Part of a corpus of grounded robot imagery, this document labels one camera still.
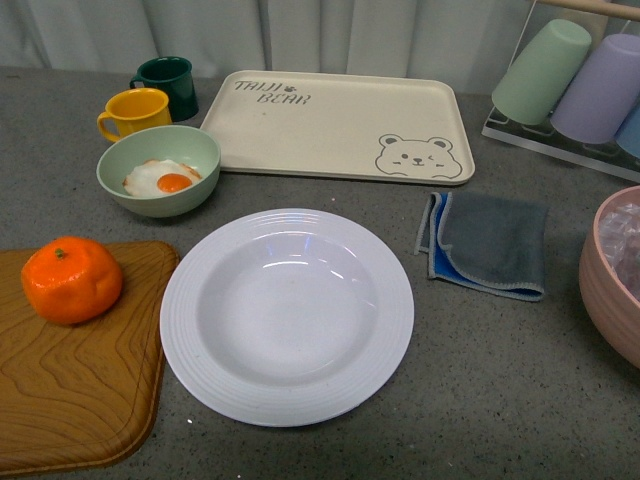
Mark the white round plate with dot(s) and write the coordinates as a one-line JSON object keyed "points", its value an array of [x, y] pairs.
{"points": [[287, 317]]}

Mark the wooden rack handle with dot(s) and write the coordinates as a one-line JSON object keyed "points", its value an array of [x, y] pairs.
{"points": [[624, 12]]}

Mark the beige bear serving tray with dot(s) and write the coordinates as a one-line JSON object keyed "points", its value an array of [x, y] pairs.
{"points": [[340, 126]]}

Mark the purple cup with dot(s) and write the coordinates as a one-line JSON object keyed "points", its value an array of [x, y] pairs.
{"points": [[602, 93]]}

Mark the clear plastic wrappers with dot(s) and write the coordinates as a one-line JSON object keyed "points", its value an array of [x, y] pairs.
{"points": [[619, 239]]}

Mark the pink bowl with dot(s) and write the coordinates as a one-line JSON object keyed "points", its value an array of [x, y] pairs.
{"points": [[613, 310]]}

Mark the dark green mug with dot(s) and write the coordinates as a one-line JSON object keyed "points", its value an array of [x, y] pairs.
{"points": [[173, 76]]}

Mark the yellow mug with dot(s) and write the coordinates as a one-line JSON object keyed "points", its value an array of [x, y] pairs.
{"points": [[133, 110]]}

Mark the fake fried egg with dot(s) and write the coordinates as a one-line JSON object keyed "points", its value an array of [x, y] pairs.
{"points": [[160, 177]]}

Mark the orange mandarin fruit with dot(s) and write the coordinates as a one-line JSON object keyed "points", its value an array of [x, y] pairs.
{"points": [[71, 280]]}

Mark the light green cup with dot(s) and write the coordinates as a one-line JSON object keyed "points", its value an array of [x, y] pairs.
{"points": [[538, 77]]}

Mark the wooden serving tray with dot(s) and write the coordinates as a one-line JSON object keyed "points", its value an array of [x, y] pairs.
{"points": [[82, 396]]}

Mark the blue cup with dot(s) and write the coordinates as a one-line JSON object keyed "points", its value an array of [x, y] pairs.
{"points": [[628, 135]]}

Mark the light green bowl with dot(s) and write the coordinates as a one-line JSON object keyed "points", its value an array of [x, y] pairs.
{"points": [[182, 144]]}

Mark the clear acrylic cup rack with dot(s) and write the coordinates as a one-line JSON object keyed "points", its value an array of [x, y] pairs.
{"points": [[608, 158]]}

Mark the grey blue folded cloth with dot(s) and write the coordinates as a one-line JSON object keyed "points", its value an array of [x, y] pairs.
{"points": [[485, 243]]}

